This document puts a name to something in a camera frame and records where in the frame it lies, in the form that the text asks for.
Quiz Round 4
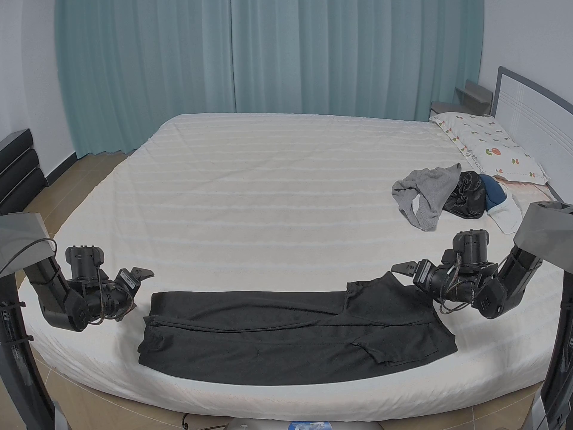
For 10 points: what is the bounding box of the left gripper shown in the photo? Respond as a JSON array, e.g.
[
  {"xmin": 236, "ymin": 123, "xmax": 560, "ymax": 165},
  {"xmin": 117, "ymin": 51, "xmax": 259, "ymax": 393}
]
[{"xmin": 99, "ymin": 266, "xmax": 155, "ymax": 322}]

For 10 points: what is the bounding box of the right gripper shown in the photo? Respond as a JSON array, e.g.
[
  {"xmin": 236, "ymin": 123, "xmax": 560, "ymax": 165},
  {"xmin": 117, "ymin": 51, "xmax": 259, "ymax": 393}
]
[{"xmin": 391, "ymin": 259, "xmax": 454, "ymax": 298}]

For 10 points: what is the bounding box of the black T-shirt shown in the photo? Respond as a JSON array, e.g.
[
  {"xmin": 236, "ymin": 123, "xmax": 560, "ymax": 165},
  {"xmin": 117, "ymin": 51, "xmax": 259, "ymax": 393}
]
[{"xmin": 136, "ymin": 271, "xmax": 458, "ymax": 386}]

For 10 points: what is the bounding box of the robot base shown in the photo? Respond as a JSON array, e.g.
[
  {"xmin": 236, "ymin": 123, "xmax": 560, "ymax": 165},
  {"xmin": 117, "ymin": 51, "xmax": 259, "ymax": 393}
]
[{"xmin": 226, "ymin": 417, "xmax": 341, "ymax": 430}]

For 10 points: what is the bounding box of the bed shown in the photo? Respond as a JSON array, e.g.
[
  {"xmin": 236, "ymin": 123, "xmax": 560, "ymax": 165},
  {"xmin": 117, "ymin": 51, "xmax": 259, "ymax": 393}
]
[{"xmin": 18, "ymin": 66, "xmax": 573, "ymax": 420}]

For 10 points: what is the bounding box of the grey garment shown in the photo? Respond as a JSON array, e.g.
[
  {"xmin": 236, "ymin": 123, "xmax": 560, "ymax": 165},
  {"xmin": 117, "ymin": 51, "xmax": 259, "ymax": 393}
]
[{"xmin": 392, "ymin": 162, "xmax": 462, "ymax": 232}]

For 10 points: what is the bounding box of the black shiny garment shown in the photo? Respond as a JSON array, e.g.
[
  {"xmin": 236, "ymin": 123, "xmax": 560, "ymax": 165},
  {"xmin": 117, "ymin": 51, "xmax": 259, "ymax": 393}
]
[{"xmin": 442, "ymin": 171, "xmax": 486, "ymax": 219}]

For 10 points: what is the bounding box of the white garment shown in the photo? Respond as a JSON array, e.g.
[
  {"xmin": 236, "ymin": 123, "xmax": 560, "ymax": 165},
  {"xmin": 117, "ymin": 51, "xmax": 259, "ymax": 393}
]
[{"xmin": 487, "ymin": 185, "xmax": 523, "ymax": 235}]

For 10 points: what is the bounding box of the dark blue garment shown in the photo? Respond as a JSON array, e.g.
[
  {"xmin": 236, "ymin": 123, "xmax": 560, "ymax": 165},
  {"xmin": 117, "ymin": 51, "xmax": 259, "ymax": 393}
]
[{"xmin": 479, "ymin": 174, "xmax": 506, "ymax": 211}]

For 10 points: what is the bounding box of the white printed pillow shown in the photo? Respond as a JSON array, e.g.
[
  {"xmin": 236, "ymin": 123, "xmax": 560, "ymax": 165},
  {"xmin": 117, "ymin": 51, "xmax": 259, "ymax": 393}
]
[{"xmin": 429, "ymin": 111, "xmax": 550, "ymax": 183}]

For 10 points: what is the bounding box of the black chest of drawers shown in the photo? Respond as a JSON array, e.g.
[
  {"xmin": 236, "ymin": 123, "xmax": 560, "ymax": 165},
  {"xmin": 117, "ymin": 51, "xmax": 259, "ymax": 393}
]
[{"xmin": 0, "ymin": 129, "xmax": 46, "ymax": 216}]

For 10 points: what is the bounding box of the grey bedside table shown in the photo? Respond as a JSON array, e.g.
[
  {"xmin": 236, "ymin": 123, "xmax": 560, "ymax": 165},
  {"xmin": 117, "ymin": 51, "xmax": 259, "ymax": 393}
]
[{"xmin": 431, "ymin": 79, "xmax": 494, "ymax": 116}]

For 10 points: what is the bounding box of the blue-green curtain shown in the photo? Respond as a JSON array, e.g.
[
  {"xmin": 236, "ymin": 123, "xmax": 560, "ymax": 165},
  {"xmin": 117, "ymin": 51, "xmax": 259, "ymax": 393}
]
[
  {"xmin": 229, "ymin": 0, "xmax": 485, "ymax": 122},
  {"xmin": 55, "ymin": 0, "xmax": 237, "ymax": 160}
]

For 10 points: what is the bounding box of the black cable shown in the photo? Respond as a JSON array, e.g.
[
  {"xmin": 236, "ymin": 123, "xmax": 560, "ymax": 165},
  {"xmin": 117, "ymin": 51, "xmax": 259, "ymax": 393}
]
[
  {"xmin": 0, "ymin": 238, "xmax": 59, "ymax": 281},
  {"xmin": 181, "ymin": 412, "xmax": 227, "ymax": 430}
]

